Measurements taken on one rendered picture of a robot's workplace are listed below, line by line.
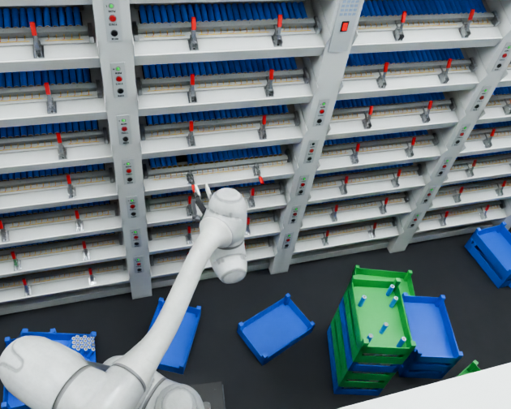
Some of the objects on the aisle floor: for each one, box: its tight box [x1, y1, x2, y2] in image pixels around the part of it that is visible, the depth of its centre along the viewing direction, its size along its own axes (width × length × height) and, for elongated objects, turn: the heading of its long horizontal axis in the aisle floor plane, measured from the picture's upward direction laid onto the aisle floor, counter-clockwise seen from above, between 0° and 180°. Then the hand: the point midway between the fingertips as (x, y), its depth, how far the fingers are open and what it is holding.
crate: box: [237, 293, 316, 366], centre depth 228 cm, size 30×20×8 cm
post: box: [387, 0, 511, 253], centre depth 215 cm, size 20×9×174 cm, turn 10°
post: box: [268, 0, 364, 274], centre depth 197 cm, size 20×9×174 cm, turn 10°
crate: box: [148, 297, 201, 375], centre depth 220 cm, size 30×20×8 cm
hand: (203, 192), depth 171 cm, fingers open, 3 cm apart
